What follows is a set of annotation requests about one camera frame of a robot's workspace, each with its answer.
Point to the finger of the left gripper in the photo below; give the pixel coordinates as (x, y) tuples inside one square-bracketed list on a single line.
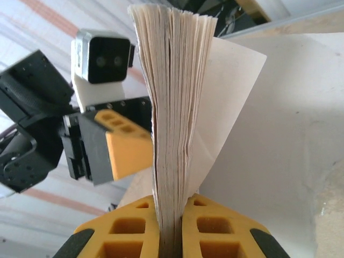
[(129, 153)]

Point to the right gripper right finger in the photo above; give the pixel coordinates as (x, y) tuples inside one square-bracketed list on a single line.
[(215, 236)]

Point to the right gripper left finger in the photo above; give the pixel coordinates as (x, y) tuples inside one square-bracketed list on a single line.
[(129, 236)]

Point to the blue notebook with yellow label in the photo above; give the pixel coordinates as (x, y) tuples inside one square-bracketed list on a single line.
[(172, 107)]

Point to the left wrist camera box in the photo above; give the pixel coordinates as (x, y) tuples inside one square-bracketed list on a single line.
[(104, 59)]

